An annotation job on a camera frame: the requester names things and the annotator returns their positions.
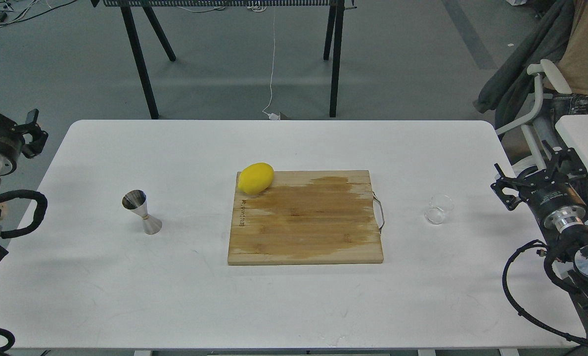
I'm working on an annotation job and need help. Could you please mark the white hanging cable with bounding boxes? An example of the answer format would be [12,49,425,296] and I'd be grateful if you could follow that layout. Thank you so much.
[262,5,281,121]

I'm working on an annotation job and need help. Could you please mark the black floor cables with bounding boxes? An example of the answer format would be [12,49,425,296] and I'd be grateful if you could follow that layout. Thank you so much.
[0,0,82,35]

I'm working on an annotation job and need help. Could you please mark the wooden cutting board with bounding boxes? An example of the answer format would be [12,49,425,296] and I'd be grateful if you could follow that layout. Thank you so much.
[227,171,384,266]

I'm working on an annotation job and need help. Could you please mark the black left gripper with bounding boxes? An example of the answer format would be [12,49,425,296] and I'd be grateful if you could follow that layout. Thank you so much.
[0,109,49,176]

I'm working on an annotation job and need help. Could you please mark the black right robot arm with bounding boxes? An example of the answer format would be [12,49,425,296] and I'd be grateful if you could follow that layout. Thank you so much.
[491,148,588,348]

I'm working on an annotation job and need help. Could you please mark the black metal frame table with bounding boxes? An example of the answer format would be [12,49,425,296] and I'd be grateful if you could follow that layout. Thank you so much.
[91,0,356,120]

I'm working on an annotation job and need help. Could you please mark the yellow lemon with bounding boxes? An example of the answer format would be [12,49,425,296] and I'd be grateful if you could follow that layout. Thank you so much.
[237,162,274,195]

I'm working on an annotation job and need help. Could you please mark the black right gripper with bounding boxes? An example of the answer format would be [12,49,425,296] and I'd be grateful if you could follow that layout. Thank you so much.
[490,140,588,233]

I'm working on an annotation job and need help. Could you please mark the dark grey jacket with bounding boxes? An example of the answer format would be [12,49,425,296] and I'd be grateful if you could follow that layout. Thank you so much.
[474,0,576,129]

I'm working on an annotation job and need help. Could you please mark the steel double jigger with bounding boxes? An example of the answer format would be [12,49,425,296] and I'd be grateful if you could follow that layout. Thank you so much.
[122,190,163,235]

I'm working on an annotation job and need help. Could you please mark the small clear glass cup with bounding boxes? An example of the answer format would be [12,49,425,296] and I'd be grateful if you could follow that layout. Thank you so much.
[424,194,455,225]

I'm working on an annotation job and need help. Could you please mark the white office chair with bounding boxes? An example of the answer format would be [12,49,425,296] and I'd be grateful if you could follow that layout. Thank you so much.
[496,59,573,172]

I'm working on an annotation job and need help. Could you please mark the person in brown shirt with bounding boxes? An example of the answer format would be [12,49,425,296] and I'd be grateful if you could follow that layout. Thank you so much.
[549,0,588,122]

